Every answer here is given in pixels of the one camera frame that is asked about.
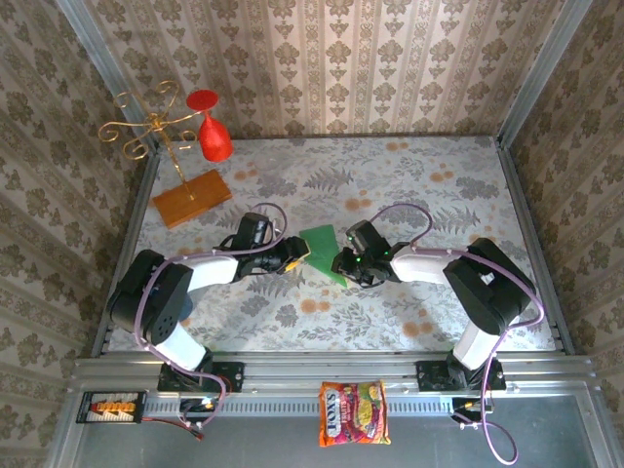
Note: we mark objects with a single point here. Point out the blue cup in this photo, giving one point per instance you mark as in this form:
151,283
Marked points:
187,308

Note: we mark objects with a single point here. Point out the green paper sheet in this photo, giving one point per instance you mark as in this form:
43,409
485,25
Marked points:
322,248

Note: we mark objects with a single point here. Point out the red wine glass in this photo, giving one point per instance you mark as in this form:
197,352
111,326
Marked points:
214,139

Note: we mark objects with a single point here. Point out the small connector board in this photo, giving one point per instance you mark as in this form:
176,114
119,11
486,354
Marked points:
465,405
207,403

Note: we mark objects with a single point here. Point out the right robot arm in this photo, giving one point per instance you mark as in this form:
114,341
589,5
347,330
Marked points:
492,287

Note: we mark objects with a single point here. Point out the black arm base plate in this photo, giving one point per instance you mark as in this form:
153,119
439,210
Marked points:
429,378
231,378

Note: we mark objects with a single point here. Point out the orange candy bag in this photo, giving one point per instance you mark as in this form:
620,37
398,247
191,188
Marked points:
353,414

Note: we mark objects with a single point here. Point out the floral table mat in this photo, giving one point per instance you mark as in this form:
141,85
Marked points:
341,317

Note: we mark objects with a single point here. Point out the aluminium frame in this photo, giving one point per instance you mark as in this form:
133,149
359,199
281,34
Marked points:
331,373

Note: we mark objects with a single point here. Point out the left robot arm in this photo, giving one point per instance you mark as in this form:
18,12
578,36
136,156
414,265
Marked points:
156,302

